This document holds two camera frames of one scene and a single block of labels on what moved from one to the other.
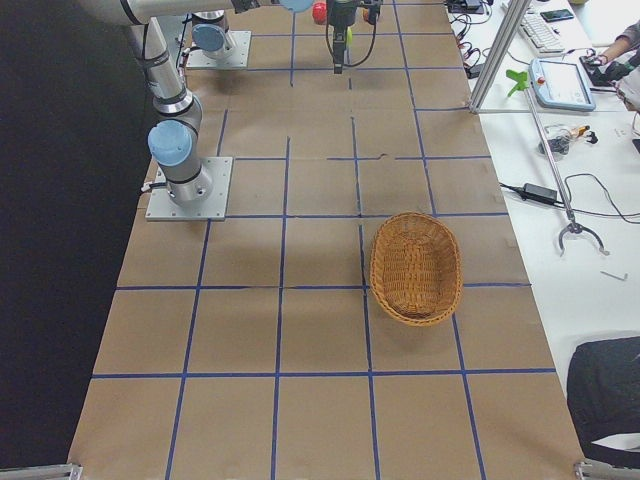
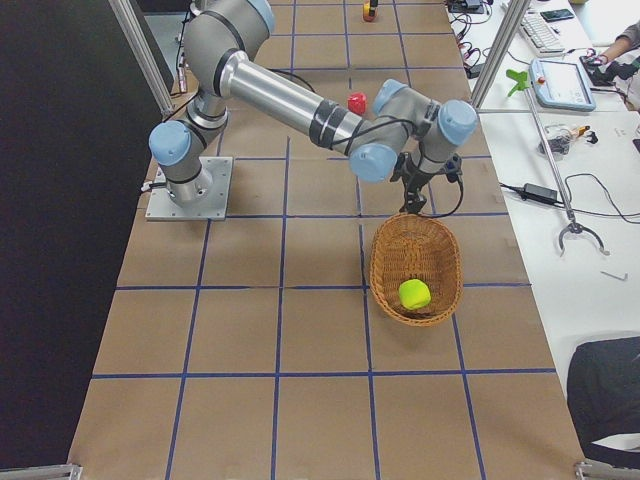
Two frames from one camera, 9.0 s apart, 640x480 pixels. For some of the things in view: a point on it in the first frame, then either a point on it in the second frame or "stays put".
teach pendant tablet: x=560 y=84 stays put
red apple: x=319 y=12 to x=358 y=102
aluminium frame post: x=499 y=53 stays put
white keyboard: x=540 y=35 stays put
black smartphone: x=555 y=15 stays put
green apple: x=349 y=37 to x=414 y=293
